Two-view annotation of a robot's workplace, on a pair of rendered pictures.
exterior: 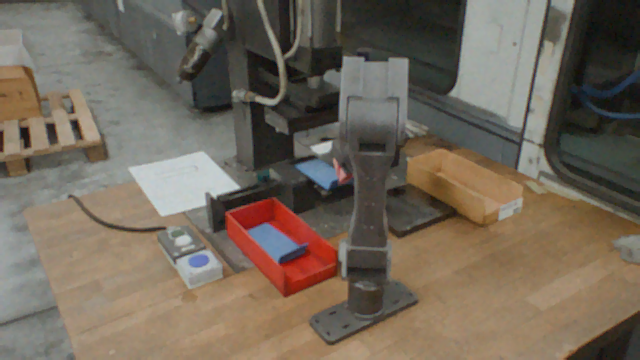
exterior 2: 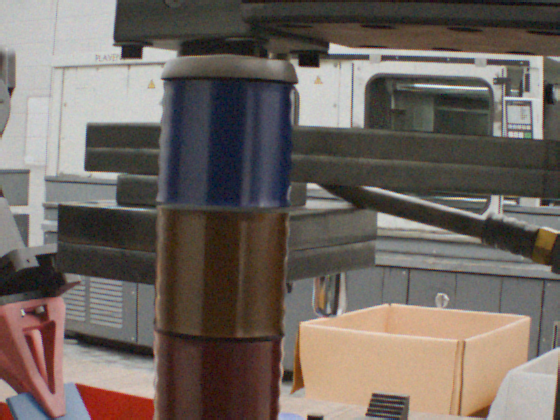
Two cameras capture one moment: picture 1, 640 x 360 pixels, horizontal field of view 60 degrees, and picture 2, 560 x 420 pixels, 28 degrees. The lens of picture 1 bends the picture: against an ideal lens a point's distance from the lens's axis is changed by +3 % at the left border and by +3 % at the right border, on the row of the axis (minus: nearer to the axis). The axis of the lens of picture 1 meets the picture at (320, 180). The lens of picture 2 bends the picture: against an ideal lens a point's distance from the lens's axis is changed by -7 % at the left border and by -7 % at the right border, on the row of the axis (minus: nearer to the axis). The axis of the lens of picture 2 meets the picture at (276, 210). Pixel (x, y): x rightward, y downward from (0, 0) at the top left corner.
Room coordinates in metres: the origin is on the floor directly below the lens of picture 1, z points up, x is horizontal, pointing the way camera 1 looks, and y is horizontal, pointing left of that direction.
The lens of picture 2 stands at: (1.73, -0.27, 1.17)
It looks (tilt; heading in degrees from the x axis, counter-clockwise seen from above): 3 degrees down; 151
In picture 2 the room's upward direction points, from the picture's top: 2 degrees clockwise
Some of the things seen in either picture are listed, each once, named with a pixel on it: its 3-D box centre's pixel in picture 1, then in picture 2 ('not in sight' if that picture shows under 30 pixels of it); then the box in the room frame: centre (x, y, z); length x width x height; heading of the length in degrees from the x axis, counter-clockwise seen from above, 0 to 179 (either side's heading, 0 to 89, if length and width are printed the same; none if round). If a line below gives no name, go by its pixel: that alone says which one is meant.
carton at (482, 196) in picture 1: (461, 185); not in sight; (1.16, -0.34, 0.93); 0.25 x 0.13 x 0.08; 33
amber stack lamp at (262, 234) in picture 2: not in sight; (220, 268); (1.43, -0.12, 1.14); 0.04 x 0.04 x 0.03
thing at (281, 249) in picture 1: (273, 239); not in sight; (0.95, 0.10, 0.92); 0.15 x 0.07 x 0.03; 40
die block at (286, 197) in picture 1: (316, 182); not in sight; (1.17, 0.01, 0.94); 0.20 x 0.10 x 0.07; 123
